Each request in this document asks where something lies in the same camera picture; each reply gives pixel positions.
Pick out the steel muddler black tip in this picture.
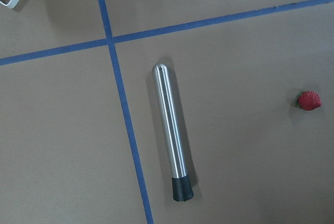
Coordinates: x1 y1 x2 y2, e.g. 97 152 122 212
152 63 194 202

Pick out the red strawberry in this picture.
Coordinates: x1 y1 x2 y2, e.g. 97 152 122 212
296 91 322 111

